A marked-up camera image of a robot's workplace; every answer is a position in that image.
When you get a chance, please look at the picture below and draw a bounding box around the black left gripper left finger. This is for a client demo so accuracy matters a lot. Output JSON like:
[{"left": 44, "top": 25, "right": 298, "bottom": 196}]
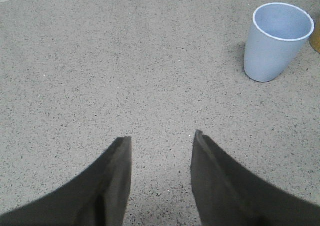
[{"left": 0, "top": 136, "right": 132, "bottom": 226}]

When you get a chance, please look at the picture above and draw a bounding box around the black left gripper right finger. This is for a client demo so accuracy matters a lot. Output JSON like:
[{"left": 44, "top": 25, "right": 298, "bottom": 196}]
[{"left": 190, "top": 130, "right": 320, "bottom": 226}]

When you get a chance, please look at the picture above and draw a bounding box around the blue plastic cup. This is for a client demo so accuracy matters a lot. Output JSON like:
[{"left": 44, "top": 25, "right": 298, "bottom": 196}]
[{"left": 244, "top": 2, "right": 315, "bottom": 83}]

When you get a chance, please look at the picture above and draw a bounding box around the bamboo cylinder holder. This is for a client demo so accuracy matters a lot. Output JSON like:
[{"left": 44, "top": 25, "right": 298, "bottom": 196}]
[{"left": 309, "top": 19, "right": 320, "bottom": 53}]

